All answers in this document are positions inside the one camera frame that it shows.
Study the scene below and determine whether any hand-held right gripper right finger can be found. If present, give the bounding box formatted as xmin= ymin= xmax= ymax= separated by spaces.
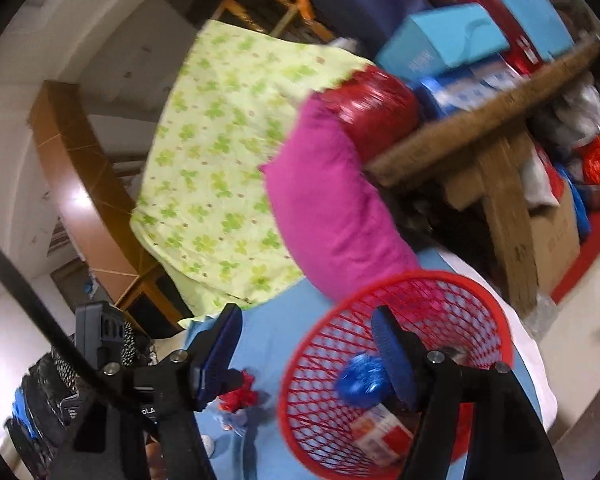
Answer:
xmin=371 ymin=306 xmax=566 ymax=480

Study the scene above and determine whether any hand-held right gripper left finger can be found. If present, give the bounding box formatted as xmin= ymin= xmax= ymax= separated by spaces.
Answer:
xmin=55 ymin=304 xmax=243 ymax=480

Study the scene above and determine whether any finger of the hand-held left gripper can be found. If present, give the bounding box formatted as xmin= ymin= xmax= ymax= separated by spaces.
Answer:
xmin=215 ymin=367 xmax=246 ymax=400

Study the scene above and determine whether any red wrapper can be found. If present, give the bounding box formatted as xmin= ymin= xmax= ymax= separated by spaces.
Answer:
xmin=219 ymin=371 xmax=261 ymax=411

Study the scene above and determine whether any clear plastic wrapper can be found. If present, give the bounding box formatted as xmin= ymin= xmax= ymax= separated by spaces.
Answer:
xmin=217 ymin=407 xmax=248 ymax=433

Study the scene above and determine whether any red plastic mesh basket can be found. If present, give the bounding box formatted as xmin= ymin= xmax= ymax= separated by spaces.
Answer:
xmin=280 ymin=270 xmax=516 ymax=478

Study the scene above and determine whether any black dotted cloth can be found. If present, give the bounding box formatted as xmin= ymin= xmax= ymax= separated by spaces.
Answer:
xmin=10 ymin=317 xmax=153 ymax=461

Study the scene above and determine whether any blue crumpled wrapper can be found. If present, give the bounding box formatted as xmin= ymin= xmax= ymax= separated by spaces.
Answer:
xmin=335 ymin=352 xmax=393 ymax=398

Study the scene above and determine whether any blue towel blanket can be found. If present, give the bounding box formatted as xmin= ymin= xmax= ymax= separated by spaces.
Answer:
xmin=180 ymin=250 xmax=541 ymax=480

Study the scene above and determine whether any red white carton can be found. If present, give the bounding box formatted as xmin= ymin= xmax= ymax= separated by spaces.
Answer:
xmin=350 ymin=402 xmax=416 ymax=468

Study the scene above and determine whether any clear plastic bag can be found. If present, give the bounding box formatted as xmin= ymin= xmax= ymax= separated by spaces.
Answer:
xmin=522 ymin=294 xmax=558 ymax=333

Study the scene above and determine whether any brown wooden pillar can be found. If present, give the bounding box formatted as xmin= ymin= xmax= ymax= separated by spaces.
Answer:
xmin=27 ymin=80 xmax=181 ymax=321

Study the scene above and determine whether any pink pillow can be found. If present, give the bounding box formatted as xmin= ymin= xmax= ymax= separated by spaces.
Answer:
xmin=259 ymin=95 xmax=423 ymax=303

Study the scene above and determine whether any green clover quilt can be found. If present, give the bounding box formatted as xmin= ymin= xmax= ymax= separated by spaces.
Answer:
xmin=130 ymin=20 xmax=376 ymax=318

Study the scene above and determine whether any plain cardboard box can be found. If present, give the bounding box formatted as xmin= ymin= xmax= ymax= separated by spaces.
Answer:
xmin=527 ymin=185 xmax=581 ymax=293

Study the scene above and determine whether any wooden bench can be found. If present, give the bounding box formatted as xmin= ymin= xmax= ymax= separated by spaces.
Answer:
xmin=365 ymin=37 xmax=600 ymax=311

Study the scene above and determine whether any white red plastic bag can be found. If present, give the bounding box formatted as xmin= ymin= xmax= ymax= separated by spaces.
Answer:
xmin=520 ymin=140 xmax=563 ymax=208

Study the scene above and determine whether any blue plastic bag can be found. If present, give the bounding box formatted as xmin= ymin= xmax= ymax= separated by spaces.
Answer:
xmin=555 ymin=165 xmax=592 ymax=241

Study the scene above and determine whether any blue white packet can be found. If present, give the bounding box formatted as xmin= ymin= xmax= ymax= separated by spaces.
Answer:
xmin=415 ymin=60 xmax=526 ymax=121

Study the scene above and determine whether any small red plastic bag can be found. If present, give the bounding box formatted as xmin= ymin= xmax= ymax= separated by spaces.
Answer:
xmin=580 ymin=135 xmax=600 ymax=186

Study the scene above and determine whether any light blue cardboard box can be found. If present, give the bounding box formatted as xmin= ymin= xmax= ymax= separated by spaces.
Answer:
xmin=375 ymin=2 xmax=511 ymax=81

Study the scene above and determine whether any light blue storage bin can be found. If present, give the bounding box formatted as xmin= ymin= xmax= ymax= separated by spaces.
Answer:
xmin=475 ymin=0 xmax=576 ymax=61

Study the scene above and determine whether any black cable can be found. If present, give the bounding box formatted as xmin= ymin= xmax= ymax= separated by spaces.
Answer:
xmin=0 ymin=232 xmax=153 ymax=413

